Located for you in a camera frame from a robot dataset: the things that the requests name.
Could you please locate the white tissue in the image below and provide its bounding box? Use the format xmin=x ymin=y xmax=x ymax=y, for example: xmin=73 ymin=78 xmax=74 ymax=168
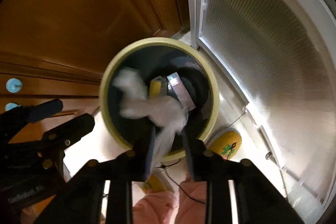
xmin=112 ymin=68 xmax=188 ymax=162

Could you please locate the red white snack box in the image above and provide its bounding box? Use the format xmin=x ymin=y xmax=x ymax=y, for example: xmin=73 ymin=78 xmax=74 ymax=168
xmin=167 ymin=72 xmax=195 ymax=111

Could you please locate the yellow carton box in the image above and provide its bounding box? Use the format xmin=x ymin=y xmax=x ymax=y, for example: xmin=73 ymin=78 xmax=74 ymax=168
xmin=149 ymin=76 xmax=167 ymax=99

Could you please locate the round green trash bin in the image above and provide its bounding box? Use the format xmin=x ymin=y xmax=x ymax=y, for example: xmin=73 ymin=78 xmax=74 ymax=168
xmin=99 ymin=38 xmax=219 ymax=162

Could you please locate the yellow slipper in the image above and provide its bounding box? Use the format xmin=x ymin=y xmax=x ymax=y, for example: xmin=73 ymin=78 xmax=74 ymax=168
xmin=207 ymin=128 xmax=242 ymax=160
xmin=139 ymin=174 xmax=168 ymax=194

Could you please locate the blue round cabinet knob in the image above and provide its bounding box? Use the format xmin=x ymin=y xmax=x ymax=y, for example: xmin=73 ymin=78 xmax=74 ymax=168
xmin=6 ymin=78 xmax=23 ymax=93

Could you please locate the pink trouser leg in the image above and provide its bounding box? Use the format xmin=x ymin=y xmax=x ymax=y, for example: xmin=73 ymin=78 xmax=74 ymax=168
xmin=175 ymin=178 xmax=207 ymax=224
xmin=132 ymin=191 xmax=178 ymax=224

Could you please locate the brown wooden cabinet door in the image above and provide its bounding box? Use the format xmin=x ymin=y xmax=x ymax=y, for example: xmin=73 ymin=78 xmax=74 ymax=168
xmin=0 ymin=0 xmax=191 ymax=146

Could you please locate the thin black cable on floor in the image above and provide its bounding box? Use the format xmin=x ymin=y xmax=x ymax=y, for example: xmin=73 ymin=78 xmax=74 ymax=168
xmin=154 ymin=157 xmax=207 ymax=205

